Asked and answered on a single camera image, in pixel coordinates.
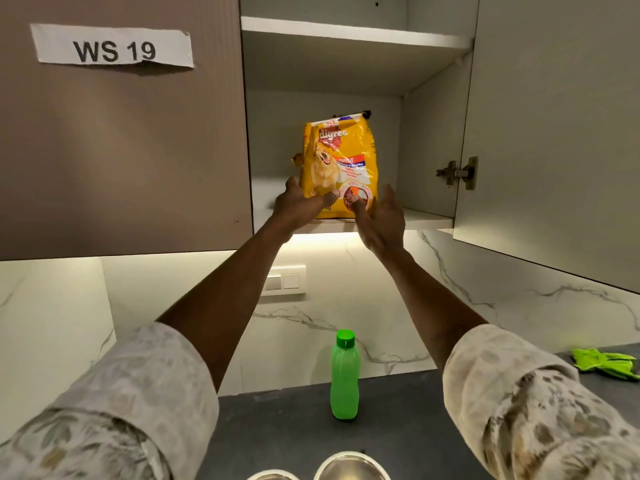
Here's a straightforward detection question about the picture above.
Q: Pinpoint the white wall switch plate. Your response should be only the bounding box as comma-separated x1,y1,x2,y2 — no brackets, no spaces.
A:
259,265,307,297

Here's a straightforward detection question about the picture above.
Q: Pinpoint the metal cabinet door hinge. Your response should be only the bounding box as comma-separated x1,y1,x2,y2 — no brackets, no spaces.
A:
435,156,480,191

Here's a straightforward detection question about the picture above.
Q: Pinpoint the large steel bowl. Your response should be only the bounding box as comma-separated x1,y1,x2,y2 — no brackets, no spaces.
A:
313,451,392,480

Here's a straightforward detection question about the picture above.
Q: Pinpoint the yellow pet food bag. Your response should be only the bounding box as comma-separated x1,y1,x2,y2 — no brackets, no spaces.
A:
292,111,379,220

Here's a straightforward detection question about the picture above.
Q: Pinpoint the person's left patterned sleeve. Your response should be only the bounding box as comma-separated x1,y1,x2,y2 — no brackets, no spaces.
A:
0,322,221,480

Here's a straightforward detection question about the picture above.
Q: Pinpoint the green cloth glove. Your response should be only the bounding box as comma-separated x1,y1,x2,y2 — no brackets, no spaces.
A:
570,348,640,381

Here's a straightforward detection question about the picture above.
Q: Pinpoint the person's left forearm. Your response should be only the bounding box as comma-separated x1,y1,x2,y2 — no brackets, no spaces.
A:
156,215,297,395

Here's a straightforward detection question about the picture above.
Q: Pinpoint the person's right forearm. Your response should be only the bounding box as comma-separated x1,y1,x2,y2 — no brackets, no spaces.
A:
377,246,491,371

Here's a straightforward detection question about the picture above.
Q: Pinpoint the green plastic bottle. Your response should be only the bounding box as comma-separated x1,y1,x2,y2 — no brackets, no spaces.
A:
329,329,361,421

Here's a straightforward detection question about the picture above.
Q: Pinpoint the white cabinet shelf board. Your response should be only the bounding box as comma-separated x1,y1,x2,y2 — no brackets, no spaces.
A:
240,16,474,51

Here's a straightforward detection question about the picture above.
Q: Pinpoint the grey open cabinet door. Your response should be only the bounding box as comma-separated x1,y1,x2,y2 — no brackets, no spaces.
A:
452,0,640,295

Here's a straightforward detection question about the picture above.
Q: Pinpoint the person's patterned sleeve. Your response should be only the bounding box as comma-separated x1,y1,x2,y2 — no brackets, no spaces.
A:
0,322,221,480
442,323,640,480

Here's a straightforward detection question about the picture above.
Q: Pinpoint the brown closed cabinet door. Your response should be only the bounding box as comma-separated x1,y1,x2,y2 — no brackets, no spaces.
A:
0,0,254,262

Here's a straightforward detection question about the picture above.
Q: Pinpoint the person's left hand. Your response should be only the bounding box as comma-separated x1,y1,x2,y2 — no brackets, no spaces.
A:
271,176,341,235

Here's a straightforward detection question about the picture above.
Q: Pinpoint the grey wall cabinet body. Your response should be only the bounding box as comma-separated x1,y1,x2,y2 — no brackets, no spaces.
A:
239,0,481,235

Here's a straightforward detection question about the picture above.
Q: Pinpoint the person's right hand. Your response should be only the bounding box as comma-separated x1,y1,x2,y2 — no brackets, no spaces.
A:
350,184,406,256

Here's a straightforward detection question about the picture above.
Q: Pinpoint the white paper label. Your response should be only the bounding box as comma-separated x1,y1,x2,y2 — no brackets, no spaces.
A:
29,23,195,69

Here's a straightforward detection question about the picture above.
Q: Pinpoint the person's right patterned sleeve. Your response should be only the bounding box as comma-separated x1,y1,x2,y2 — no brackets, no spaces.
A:
442,323,640,480

